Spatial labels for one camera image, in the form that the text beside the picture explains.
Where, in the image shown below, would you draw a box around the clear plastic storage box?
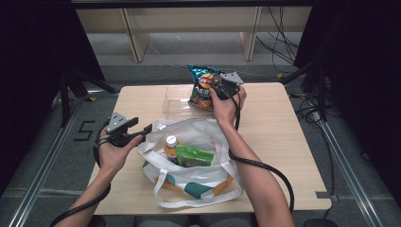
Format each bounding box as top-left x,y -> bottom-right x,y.
162,85 -> 228,116

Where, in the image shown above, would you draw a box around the person's grey trousers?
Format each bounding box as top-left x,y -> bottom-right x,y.
137,215 -> 253,227

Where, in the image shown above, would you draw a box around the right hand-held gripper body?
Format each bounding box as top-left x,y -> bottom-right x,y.
211,71 -> 245,101

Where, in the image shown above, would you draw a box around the bundle of black cables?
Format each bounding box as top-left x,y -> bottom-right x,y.
254,6 -> 301,74

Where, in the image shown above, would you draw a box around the dark curtain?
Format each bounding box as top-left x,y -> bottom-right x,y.
294,0 -> 401,201
0,0 -> 106,197

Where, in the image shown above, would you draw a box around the aluminium frame rail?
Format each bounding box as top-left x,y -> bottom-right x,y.
311,112 -> 385,227
8,91 -> 94,227

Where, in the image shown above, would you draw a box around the tangle of black floor cables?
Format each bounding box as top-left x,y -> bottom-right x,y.
288,92 -> 336,197

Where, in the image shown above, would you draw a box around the green snack packet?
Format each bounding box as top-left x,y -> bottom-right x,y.
175,144 -> 216,168

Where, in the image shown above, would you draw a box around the person's left hand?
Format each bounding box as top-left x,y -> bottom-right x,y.
97,131 -> 144,175

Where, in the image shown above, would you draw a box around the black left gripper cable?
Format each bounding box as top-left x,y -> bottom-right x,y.
48,122 -> 113,227

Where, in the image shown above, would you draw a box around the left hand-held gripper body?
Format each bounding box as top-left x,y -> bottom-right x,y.
99,112 -> 144,148

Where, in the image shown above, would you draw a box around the blue potato chip bag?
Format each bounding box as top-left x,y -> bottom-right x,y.
187,64 -> 223,112

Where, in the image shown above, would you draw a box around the black metal stand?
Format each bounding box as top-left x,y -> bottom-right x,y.
59,67 -> 120,128
280,60 -> 329,123

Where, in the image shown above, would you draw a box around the black chair armrest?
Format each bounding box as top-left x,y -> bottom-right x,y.
88,215 -> 108,227

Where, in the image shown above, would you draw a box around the grey tape strip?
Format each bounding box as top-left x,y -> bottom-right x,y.
315,190 -> 340,202

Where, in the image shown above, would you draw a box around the white patterned tote bag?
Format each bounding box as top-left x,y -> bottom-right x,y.
137,117 -> 245,209

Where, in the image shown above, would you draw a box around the light wooden bench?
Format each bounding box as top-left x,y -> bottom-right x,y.
75,6 -> 313,63

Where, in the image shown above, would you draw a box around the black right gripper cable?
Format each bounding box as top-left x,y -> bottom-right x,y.
220,86 -> 296,214

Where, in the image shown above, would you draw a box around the person's right hand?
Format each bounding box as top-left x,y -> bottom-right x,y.
209,84 -> 248,128

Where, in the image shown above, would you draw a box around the orange drink bottle white cap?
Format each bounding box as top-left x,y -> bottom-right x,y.
163,135 -> 184,165

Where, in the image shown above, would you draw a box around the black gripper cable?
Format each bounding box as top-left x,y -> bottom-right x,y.
220,86 -> 296,214
48,122 -> 113,227

